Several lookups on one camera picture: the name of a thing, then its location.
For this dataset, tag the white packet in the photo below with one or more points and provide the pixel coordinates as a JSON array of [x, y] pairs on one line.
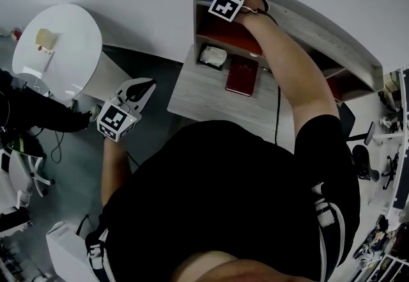
[[213, 56]]

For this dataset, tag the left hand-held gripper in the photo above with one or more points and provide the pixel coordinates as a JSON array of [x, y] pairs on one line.
[[115, 121]]

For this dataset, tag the person's black shirt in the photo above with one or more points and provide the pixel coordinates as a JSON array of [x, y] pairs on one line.
[[223, 194]]

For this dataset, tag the white cabinet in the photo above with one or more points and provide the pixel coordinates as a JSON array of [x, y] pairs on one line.
[[65, 255]]

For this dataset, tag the white pen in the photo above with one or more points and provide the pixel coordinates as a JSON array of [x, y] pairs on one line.
[[49, 60]]

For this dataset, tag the white office desk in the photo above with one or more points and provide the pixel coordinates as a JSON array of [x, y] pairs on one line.
[[401, 146]]

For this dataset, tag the black office chair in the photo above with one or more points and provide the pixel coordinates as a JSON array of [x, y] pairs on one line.
[[362, 153]]

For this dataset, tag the grey wood-grain desk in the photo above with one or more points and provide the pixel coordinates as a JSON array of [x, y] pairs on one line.
[[198, 98]]

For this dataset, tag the red floor object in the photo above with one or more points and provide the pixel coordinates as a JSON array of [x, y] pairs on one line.
[[16, 34]]

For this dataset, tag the tan cardboard box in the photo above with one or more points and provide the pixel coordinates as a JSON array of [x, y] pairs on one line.
[[45, 38]]

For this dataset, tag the person's right forearm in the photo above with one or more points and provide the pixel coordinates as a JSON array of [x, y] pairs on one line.
[[294, 69]]

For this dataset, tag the person's left forearm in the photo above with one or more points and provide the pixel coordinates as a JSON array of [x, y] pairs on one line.
[[113, 165]]

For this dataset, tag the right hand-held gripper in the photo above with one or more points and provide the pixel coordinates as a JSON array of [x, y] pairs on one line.
[[227, 2]]

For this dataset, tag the round white table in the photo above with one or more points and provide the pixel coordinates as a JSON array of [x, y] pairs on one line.
[[64, 50]]

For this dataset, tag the white office chair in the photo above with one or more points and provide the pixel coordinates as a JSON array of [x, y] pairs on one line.
[[22, 175]]

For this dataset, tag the dark red book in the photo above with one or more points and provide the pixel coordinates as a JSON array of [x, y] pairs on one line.
[[241, 75]]

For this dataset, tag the grey wooden shelf unit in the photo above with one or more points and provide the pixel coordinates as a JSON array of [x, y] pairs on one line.
[[223, 34]]

